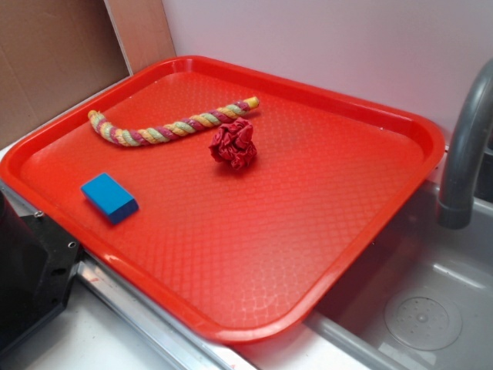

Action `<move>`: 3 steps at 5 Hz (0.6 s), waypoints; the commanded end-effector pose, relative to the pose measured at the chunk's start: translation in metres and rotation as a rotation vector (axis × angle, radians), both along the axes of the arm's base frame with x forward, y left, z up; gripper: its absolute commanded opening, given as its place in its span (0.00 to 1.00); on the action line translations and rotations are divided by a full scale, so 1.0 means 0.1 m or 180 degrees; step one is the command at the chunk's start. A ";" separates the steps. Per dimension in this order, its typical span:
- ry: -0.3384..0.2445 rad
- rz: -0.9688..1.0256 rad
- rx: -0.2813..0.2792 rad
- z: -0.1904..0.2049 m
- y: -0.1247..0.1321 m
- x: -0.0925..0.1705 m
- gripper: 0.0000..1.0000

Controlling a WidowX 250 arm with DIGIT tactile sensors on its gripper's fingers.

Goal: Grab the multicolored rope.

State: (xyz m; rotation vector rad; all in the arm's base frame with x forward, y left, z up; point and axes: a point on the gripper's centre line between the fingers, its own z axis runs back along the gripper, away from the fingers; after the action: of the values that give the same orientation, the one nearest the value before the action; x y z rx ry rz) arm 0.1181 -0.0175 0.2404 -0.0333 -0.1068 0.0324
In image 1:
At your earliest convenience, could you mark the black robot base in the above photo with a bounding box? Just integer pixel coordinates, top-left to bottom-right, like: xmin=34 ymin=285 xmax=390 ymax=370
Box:
xmin=1 ymin=195 xmax=82 ymax=355

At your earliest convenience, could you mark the crumpled red cloth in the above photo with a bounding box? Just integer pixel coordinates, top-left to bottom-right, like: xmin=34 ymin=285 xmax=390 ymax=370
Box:
xmin=209 ymin=118 xmax=257 ymax=170

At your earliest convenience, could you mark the brown cardboard panel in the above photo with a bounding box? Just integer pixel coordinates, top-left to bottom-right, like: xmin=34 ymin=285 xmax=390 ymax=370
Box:
xmin=1 ymin=1 xmax=175 ymax=147

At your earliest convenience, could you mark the blue rectangular block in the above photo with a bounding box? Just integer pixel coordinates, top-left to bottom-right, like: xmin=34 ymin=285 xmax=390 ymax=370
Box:
xmin=81 ymin=173 xmax=139 ymax=225

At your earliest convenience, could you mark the grey plastic sink basin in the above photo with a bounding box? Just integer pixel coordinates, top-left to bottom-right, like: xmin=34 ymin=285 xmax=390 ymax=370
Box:
xmin=306 ymin=183 xmax=492 ymax=369

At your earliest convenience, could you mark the multicolored twisted rope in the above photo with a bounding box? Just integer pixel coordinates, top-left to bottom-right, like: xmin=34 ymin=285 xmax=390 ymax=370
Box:
xmin=87 ymin=96 xmax=260 ymax=148

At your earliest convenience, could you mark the red plastic tray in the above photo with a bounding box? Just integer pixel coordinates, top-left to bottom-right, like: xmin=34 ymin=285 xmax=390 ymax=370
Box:
xmin=1 ymin=56 xmax=444 ymax=344

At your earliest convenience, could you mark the grey sink faucet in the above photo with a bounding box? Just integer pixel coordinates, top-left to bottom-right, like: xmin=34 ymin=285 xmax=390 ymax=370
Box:
xmin=436 ymin=61 xmax=492 ymax=230

